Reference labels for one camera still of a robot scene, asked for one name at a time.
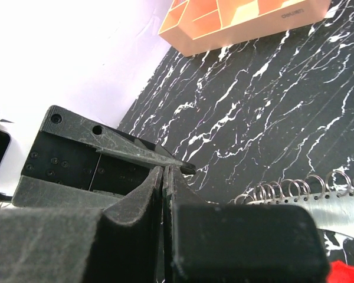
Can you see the steel key holder red handle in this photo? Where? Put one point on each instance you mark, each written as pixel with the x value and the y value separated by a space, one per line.
pixel 329 201

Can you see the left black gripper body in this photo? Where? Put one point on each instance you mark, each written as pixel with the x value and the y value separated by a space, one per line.
pixel 63 161

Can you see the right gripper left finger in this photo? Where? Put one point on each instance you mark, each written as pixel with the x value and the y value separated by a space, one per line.
pixel 115 244

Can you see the peach desk organizer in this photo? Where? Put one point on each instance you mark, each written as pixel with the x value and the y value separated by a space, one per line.
pixel 193 27

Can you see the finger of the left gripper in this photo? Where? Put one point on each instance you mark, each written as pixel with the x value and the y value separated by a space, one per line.
pixel 36 193
pixel 109 141

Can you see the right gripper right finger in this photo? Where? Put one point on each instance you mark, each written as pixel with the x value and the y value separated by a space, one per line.
pixel 237 243

